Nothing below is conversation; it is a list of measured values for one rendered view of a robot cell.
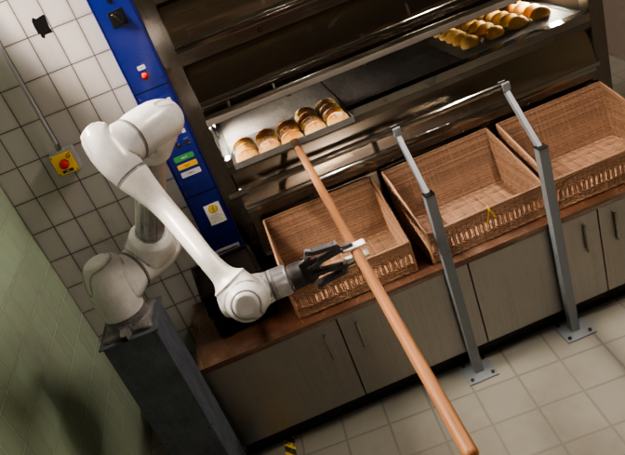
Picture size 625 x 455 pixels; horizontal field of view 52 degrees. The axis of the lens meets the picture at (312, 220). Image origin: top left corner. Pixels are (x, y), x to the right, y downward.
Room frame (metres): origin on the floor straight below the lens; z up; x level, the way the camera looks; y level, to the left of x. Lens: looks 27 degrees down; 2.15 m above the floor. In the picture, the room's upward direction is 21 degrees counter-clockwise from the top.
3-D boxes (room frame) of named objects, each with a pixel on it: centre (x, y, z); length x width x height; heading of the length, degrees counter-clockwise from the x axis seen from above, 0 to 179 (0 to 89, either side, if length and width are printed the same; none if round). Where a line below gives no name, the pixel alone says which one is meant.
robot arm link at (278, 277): (1.56, 0.15, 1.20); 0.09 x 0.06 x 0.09; 2
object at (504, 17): (3.23, -1.19, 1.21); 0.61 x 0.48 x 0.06; 3
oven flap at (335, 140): (2.77, -0.63, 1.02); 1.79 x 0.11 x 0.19; 93
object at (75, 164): (2.65, 0.87, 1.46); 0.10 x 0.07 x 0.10; 93
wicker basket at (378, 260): (2.47, -0.06, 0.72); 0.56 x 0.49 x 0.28; 92
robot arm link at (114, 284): (2.01, 0.73, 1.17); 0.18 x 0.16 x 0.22; 136
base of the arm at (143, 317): (1.98, 0.74, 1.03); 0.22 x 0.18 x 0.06; 179
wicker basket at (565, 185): (2.53, -1.26, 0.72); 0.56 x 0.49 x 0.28; 92
